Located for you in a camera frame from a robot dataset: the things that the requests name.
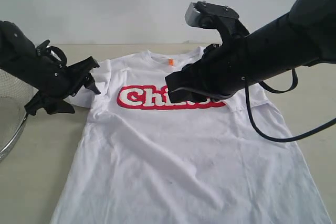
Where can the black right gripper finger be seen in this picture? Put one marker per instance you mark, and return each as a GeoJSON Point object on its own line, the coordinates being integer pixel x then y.
{"type": "Point", "coordinates": [190, 77]}
{"type": "Point", "coordinates": [177, 96]}

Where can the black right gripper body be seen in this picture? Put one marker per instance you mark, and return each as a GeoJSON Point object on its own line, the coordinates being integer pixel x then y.
{"type": "Point", "coordinates": [221, 71]}

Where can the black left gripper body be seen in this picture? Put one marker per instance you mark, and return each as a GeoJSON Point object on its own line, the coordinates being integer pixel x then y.
{"type": "Point", "coordinates": [53, 79]}

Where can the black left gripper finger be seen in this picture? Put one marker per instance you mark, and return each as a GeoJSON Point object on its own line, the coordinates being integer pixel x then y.
{"type": "Point", "coordinates": [83, 67]}
{"type": "Point", "coordinates": [49, 104]}

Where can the white t-shirt red print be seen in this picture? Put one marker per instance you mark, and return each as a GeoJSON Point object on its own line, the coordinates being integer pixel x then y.
{"type": "Point", "coordinates": [143, 159]}

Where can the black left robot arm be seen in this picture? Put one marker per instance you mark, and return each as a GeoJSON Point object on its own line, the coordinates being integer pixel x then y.
{"type": "Point", "coordinates": [18, 54]}

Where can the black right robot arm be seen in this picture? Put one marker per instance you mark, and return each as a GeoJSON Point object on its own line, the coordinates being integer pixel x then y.
{"type": "Point", "coordinates": [305, 36]}

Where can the metal wire mesh basket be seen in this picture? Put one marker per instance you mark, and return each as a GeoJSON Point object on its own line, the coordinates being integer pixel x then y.
{"type": "Point", "coordinates": [15, 94]}

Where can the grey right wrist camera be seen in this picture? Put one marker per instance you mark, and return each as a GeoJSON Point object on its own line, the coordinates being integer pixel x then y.
{"type": "Point", "coordinates": [202, 14]}

